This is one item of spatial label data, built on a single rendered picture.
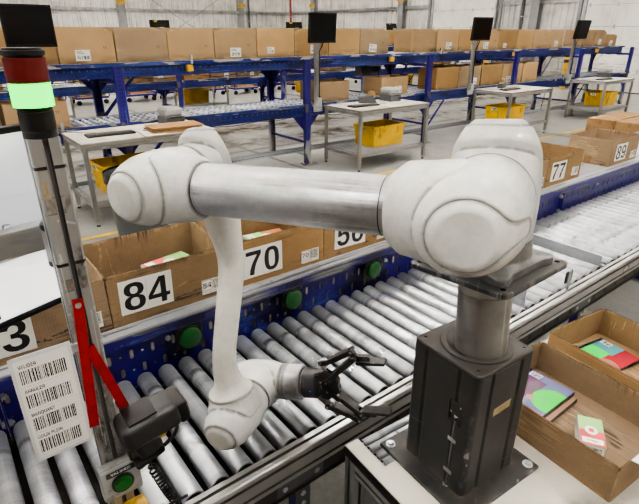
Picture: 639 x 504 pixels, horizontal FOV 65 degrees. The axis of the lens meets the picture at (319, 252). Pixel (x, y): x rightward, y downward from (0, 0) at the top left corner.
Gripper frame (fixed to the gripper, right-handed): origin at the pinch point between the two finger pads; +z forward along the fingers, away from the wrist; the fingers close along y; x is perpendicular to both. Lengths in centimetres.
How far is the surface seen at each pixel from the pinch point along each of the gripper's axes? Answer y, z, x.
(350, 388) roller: 12.0, -14.2, -16.6
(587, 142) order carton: -19, 84, -270
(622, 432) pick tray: 22, 55, -20
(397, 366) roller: 13.3, -3.5, -32.0
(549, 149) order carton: -20, 58, -240
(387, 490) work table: 17.0, 2.0, 14.5
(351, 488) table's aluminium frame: 26.1, -9.7, 5.9
